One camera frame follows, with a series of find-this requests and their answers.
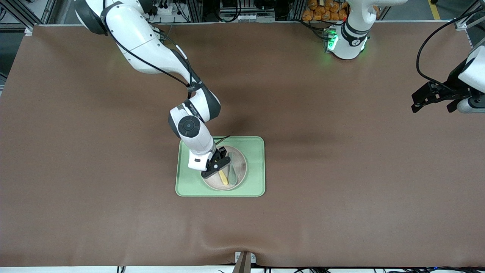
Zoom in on cream round plate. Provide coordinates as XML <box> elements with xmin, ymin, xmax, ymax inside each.
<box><xmin>200</xmin><ymin>145</ymin><xmax>248</xmax><ymax>191</ymax></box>

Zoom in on pale green plastic spoon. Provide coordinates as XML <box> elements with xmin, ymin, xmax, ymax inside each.
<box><xmin>227</xmin><ymin>152</ymin><xmax>239</xmax><ymax>187</ymax></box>

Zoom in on light green rectangular tray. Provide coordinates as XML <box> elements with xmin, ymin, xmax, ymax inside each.
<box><xmin>175</xmin><ymin>136</ymin><xmax>266</xmax><ymax>198</ymax></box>

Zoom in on metal table clamp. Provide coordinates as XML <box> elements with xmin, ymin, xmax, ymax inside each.
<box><xmin>232</xmin><ymin>251</ymin><xmax>257</xmax><ymax>273</ymax></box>

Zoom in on brown table mat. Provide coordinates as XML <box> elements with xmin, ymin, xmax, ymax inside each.
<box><xmin>0</xmin><ymin>24</ymin><xmax>485</xmax><ymax>268</ymax></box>

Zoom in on orange packaged goods pile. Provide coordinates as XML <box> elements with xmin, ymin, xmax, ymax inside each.
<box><xmin>302</xmin><ymin>0</ymin><xmax>350</xmax><ymax>22</ymax></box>

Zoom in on white terminal block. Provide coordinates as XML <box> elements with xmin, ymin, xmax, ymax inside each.
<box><xmin>222</xmin><ymin>13</ymin><xmax>255</xmax><ymax>22</ymax></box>

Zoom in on white power strip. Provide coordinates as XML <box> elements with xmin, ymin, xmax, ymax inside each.
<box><xmin>152</xmin><ymin>4</ymin><xmax>179</xmax><ymax>16</ymax></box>

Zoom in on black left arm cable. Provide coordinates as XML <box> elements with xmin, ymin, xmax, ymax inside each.
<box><xmin>416</xmin><ymin>7</ymin><xmax>485</xmax><ymax>91</ymax></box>

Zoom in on aluminium frame profile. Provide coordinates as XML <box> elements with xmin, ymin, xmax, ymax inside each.
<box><xmin>0</xmin><ymin>0</ymin><xmax>58</xmax><ymax>29</ymax></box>
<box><xmin>292</xmin><ymin>0</ymin><xmax>307</xmax><ymax>21</ymax></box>
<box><xmin>188</xmin><ymin>0</ymin><xmax>203</xmax><ymax>22</ymax></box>
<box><xmin>454</xmin><ymin>0</ymin><xmax>485</xmax><ymax>31</ymax></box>

